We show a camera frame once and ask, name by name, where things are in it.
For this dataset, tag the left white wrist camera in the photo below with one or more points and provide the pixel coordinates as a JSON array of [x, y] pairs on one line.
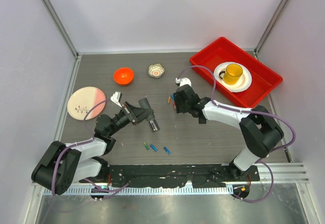
[[116, 98]]

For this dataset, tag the black remote battery cover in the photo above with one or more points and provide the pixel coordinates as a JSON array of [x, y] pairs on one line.
[[202, 120]]

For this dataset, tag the orange bowl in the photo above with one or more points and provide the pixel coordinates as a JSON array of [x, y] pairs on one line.
[[123, 76]]

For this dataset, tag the black remote control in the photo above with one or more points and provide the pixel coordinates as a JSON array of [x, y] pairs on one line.
[[145, 105]]

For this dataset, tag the blue battery middle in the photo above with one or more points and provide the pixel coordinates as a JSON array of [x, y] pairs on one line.
[[153, 147]]

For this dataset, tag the black battery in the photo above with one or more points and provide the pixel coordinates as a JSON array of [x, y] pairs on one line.
[[153, 125]]

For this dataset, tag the white plate in bin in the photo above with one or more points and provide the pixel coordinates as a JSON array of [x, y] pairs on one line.
[[241, 85]]

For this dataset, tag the green battery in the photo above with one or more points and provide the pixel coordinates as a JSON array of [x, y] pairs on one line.
[[146, 146]]

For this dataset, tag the slotted cable duct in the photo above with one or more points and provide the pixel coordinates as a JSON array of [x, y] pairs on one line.
[[87, 189]]

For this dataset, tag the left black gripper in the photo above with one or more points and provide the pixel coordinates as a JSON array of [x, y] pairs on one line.
[[137, 114]]

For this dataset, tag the pink white floral plate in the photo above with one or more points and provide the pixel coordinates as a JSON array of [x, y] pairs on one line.
[[83, 100]]

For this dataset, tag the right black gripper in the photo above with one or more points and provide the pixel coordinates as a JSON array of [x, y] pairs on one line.
[[180, 108]]

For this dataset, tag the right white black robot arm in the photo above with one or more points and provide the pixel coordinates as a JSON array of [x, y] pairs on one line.
[[260, 131]]

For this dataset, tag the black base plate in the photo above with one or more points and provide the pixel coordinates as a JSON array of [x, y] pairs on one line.
[[173, 176]]

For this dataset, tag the small patterned flower bowl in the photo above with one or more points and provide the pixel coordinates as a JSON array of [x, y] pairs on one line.
[[156, 70]]

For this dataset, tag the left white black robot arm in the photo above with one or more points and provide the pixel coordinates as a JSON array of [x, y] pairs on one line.
[[64, 164]]

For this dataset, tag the blue battery right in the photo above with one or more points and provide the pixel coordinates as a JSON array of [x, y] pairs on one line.
[[167, 151]]

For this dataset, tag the yellow glass mug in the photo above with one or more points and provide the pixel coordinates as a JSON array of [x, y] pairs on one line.
[[231, 74]]

